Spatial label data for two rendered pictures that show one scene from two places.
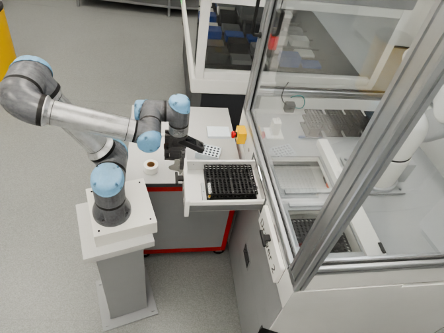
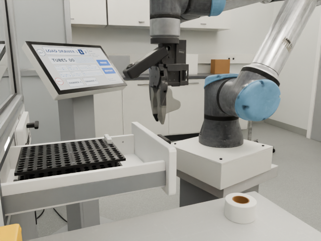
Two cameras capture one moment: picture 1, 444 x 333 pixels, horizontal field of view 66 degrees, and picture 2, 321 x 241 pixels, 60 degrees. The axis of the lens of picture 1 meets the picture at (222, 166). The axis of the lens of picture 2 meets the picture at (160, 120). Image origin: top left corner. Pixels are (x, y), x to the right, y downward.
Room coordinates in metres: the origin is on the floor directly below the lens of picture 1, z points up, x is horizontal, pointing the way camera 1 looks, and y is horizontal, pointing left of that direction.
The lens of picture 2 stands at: (1.70, 0.08, 1.11)
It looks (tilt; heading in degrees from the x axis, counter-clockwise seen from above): 12 degrees down; 173
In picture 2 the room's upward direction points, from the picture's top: straight up
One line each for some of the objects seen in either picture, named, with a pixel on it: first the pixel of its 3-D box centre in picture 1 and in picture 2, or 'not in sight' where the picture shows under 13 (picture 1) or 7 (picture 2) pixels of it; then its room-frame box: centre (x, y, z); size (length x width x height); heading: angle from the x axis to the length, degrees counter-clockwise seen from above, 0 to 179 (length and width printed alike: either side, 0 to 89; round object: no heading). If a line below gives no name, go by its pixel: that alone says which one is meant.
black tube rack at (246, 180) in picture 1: (229, 183); (71, 165); (1.05, -0.05, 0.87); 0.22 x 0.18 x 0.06; 105
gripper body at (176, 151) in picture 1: (176, 144); (167, 63); (0.99, 0.19, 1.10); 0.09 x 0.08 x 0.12; 103
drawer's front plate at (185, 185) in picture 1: (185, 183); (150, 152); (1.00, 0.15, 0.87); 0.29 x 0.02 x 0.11; 15
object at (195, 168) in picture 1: (231, 184); (67, 167); (1.05, -0.06, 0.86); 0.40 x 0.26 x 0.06; 105
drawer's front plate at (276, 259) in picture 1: (270, 242); (24, 135); (0.78, -0.24, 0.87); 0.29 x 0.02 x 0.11; 15
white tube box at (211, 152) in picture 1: (208, 152); not in sight; (1.32, 0.08, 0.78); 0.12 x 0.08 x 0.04; 86
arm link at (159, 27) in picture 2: (178, 128); (164, 29); (0.99, 0.19, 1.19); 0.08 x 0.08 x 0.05
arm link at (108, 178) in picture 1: (108, 184); (222, 93); (0.81, 0.41, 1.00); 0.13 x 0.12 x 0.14; 14
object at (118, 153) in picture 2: (207, 179); (112, 148); (1.03, 0.05, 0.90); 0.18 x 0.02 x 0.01; 15
